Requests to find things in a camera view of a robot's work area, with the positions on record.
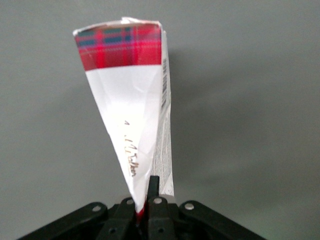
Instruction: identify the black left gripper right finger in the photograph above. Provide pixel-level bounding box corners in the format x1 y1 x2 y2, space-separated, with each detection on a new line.
146 175 176 240

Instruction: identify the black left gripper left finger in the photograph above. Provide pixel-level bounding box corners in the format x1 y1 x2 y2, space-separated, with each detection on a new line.
95 196 139 240

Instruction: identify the red tartan cookie box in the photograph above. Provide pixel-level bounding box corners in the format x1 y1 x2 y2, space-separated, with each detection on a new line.
72 16 176 222

